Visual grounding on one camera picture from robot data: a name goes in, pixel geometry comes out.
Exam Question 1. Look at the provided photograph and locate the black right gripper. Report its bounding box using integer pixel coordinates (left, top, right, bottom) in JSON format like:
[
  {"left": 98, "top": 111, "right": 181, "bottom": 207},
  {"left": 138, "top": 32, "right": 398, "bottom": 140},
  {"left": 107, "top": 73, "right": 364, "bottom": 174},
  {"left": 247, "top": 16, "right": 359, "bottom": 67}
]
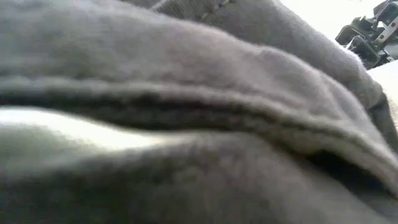
[{"left": 335, "top": 0, "right": 398, "bottom": 70}]

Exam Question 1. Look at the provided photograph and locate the dark grey garment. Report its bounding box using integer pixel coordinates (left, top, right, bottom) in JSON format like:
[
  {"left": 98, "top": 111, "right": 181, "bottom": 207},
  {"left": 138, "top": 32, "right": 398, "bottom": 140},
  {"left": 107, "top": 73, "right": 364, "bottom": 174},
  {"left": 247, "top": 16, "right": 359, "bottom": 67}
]
[{"left": 0, "top": 0, "right": 398, "bottom": 224}]

